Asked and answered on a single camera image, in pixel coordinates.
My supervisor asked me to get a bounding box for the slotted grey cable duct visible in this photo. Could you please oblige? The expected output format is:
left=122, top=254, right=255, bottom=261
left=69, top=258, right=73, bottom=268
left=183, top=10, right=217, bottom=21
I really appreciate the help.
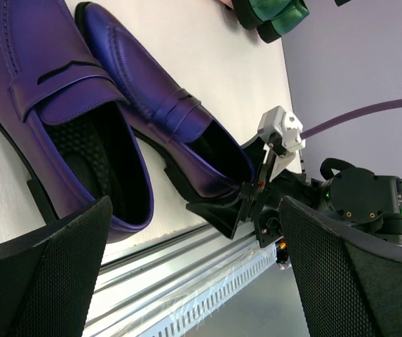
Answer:
left=81, top=245, right=279, bottom=337

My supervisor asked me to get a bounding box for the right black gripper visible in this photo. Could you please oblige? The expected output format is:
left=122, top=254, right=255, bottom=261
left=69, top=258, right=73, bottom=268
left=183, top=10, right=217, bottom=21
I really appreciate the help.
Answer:
left=186, top=150, right=323, bottom=248

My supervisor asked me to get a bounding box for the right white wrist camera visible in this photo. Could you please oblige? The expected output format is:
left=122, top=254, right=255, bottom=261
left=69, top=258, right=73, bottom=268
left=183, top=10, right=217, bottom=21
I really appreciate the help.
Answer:
left=257, top=106, right=305, bottom=181

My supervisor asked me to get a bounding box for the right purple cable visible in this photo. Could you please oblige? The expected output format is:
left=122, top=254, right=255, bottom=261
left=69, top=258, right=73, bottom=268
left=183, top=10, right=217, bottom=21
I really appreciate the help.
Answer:
left=300, top=97, right=402, bottom=138

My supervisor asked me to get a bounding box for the purple shoe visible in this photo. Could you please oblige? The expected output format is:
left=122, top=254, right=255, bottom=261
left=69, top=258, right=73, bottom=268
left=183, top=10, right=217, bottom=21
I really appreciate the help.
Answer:
left=75, top=1, right=255, bottom=202
left=0, top=1, right=154, bottom=242

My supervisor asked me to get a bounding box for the aluminium mounting rail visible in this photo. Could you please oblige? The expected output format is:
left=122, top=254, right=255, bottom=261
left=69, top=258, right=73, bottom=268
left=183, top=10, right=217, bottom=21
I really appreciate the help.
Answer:
left=85, top=223, right=255, bottom=335

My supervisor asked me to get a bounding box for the green metallic shoe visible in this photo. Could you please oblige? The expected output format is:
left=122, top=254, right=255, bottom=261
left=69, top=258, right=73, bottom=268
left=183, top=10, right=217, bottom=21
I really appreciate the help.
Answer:
left=257, top=0, right=309, bottom=44
left=232, top=0, right=290, bottom=30

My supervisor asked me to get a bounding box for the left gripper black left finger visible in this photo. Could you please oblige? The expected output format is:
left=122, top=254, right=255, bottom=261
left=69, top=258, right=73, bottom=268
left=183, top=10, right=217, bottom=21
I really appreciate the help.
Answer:
left=0, top=197, right=112, bottom=336

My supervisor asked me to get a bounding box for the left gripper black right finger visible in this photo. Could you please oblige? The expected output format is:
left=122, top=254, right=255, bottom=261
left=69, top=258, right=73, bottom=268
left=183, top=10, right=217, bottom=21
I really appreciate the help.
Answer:
left=279, top=197, right=402, bottom=336

